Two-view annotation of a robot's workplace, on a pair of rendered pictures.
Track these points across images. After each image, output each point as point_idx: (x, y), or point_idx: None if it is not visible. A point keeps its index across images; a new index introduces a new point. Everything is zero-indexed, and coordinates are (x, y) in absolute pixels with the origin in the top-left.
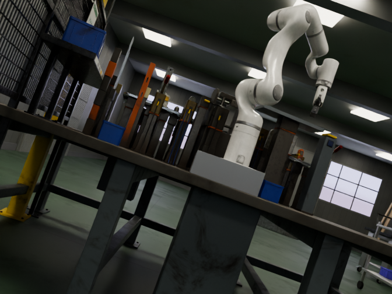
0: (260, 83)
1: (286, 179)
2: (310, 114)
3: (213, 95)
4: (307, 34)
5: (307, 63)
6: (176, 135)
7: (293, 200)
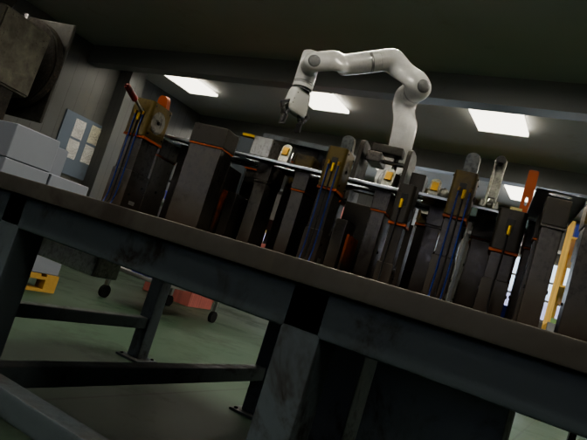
0: None
1: (149, 164)
2: (285, 121)
3: (411, 165)
4: (375, 71)
5: (335, 71)
6: None
7: (142, 202)
